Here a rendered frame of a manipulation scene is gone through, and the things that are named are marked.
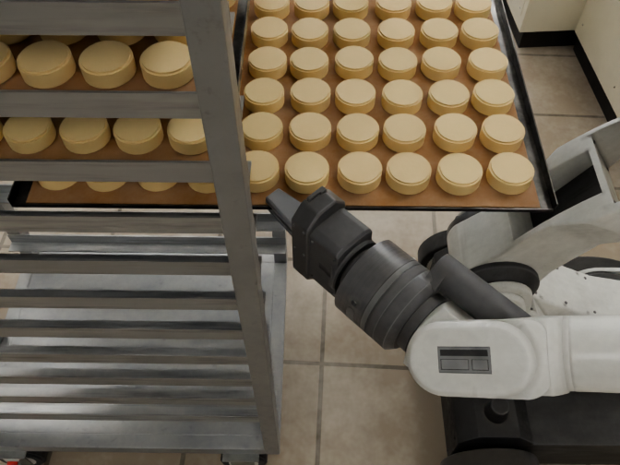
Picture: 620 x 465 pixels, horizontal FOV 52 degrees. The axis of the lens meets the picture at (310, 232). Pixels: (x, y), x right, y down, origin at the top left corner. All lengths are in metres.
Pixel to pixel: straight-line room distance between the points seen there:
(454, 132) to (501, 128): 0.06
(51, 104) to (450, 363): 0.42
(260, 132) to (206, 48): 0.26
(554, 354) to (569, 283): 0.76
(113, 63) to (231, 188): 0.16
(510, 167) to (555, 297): 0.56
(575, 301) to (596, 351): 0.74
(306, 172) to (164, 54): 0.20
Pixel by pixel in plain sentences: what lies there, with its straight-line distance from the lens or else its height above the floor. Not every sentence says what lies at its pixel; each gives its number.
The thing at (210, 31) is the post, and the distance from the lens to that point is 0.49.
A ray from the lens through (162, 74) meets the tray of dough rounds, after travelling 0.61.
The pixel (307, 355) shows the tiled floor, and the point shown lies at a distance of 1.59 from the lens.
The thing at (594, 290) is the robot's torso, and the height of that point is 0.37.
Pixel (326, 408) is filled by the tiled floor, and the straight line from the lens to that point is 1.54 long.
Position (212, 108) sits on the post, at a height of 1.08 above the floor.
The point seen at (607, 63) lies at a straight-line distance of 2.22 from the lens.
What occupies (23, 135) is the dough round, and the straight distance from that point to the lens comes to 0.73.
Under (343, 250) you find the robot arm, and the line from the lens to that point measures 0.62.
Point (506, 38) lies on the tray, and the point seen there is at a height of 0.89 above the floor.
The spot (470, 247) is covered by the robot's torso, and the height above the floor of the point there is 0.55.
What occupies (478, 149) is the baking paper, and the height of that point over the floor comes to 0.89.
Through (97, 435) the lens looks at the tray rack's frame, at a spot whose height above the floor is 0.15.
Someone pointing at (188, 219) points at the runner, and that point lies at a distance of 0.71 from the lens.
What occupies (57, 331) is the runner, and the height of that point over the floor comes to 0.61.
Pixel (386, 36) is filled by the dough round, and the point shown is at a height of 0.91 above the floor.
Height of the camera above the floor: 1.44
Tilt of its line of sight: 54 degrees down
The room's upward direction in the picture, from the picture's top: straight up
